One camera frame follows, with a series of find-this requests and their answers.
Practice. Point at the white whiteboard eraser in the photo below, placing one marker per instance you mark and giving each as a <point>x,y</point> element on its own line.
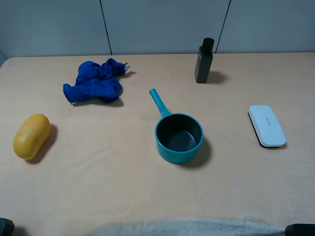
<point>266,126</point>

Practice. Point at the grey cloth at table edge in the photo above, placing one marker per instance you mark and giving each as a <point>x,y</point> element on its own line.
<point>189,227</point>

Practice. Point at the yellow mango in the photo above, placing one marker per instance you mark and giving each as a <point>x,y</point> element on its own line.
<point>31,136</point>

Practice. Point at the teal saucepan with handle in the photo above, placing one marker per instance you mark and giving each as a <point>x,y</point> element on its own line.
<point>178,136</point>

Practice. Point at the blue crumpled cloth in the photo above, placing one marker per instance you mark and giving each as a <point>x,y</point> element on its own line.
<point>95,81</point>

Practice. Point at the dark green pump bottle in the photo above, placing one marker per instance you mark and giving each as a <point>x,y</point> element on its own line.
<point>204,60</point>

